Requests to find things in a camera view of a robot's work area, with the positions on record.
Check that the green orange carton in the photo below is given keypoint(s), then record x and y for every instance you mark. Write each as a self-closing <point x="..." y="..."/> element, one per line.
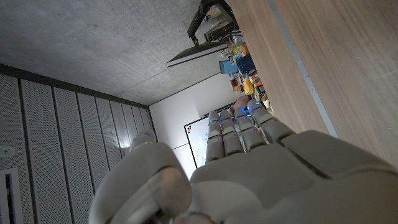
<point x="241" y="49"/>

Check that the whiteboard with black frame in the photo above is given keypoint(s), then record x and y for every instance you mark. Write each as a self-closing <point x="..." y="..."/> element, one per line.
<point x="199" y="140"/>

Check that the black monitor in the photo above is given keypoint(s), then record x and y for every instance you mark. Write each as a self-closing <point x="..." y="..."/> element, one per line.
<point x="199" y="53"/>

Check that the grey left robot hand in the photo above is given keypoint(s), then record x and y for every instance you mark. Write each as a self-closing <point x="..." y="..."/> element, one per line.
<point x="280" y="174"/>

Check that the round white smoke detector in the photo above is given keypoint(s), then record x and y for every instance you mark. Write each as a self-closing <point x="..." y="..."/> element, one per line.
<point x="7" y="152"/>

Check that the grey tape outline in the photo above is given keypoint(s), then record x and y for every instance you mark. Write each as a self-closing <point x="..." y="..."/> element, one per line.
<point x="304" y="74"/>

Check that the light blue flat box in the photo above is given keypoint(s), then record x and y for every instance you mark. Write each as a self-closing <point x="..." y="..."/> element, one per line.
<point x="228" y="67"/>

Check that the yellow object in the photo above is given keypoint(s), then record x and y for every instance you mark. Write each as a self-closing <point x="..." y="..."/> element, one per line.
<point x="248" y="87"/>

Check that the white framed ceiling vent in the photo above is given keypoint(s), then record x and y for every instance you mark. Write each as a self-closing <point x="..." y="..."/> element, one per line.
<point x="15" y="199"/>

